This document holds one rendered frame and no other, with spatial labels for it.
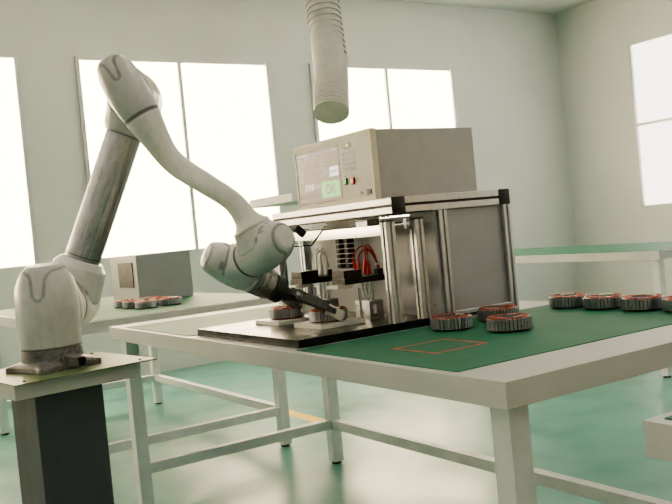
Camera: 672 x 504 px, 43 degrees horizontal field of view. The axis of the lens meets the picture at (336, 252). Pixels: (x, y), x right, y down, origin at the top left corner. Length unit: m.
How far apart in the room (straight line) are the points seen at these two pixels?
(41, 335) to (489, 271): 1.26
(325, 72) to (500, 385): 2.55
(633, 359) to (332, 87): 2.36
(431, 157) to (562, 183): 7.64
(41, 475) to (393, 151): 1.28
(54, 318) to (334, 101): 1.90
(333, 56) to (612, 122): 6.27
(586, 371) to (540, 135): 8.38
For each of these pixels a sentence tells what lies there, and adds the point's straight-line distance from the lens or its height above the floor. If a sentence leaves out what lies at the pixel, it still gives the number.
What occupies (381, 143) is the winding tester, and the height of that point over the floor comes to 1.27.
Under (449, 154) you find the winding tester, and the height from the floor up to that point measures 1.24.
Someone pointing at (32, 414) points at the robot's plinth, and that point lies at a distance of 2.29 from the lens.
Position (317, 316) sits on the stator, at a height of 0.80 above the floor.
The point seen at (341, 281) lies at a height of 0.89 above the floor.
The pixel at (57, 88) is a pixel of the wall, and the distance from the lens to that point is 7.17.
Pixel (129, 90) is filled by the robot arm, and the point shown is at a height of 1.45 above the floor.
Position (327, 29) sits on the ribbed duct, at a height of 1.96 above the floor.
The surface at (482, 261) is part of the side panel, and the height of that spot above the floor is 0.91.
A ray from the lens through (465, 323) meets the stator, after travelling 2.23.
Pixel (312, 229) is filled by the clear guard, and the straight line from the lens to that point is 2.24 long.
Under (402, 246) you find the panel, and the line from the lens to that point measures 2.53.
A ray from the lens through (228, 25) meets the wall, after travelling 7.85.
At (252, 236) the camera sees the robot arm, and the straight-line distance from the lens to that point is 2.12.
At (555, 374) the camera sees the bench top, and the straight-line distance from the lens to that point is 1.60.
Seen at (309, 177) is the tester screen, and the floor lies 1.22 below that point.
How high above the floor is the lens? 1.04
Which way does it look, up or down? 1 degrees down
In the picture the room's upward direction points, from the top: 5 degrees counter-clockwise
